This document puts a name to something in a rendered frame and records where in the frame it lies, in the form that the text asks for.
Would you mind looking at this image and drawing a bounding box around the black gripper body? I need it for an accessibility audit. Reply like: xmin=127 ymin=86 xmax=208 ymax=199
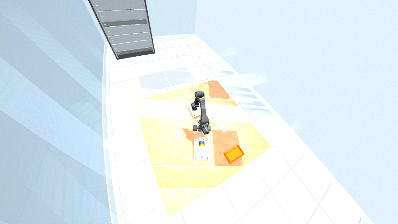
xmin=193 ymin=125 xmax=211 ymax=131

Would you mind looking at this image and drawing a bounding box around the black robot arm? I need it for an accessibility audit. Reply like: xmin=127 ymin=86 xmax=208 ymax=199
xmin=191 ymin=91 xmax=210 ymax=135

